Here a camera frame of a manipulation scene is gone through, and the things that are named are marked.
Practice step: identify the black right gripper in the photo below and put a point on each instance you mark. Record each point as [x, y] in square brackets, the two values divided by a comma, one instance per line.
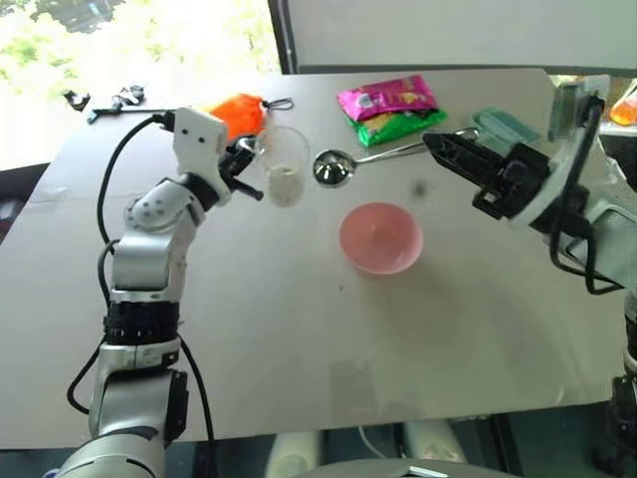
[517, 181]

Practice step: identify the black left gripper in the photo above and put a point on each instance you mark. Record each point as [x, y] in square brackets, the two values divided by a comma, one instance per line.
[235, 160]

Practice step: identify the clear plastic cup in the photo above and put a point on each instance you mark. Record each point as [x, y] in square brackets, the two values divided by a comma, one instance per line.
[286, 149]

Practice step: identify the silver metal spoon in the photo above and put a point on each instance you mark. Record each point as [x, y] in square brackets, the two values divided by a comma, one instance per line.
[329, 170]

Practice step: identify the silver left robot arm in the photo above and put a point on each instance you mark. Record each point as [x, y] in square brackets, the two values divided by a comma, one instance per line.
[144, 249]

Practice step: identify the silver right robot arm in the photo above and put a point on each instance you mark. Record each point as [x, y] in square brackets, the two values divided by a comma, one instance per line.
[614, 234]

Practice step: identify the white oatmeal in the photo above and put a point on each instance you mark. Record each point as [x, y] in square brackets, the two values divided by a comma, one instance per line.
[285, 186]

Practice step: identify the pink plastic bowl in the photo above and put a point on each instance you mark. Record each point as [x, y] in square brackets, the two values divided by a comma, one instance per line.
[380, 239]

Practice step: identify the green snack packet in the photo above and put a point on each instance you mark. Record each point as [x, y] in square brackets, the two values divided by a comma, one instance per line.
[398, 125]

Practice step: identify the pink snack packet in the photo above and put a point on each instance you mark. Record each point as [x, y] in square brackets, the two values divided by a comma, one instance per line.
[385, 97]

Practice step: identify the thin black rod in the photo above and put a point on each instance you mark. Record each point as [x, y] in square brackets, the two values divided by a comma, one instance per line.
[124, 110]

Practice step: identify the orange bottle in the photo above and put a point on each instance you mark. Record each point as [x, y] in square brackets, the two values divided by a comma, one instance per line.
[624, 107]

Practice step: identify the small black clip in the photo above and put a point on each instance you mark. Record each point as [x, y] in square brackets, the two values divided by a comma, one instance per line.
[75, 98]

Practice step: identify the white rounded robot leg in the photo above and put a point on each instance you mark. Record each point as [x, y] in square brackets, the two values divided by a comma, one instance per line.
[435, 448]
[291, 455]

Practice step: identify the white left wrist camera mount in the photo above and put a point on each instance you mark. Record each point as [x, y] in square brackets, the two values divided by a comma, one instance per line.
[199, 144]

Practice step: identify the black window frame post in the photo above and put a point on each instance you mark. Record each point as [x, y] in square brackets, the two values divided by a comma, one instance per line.
[283, 35]

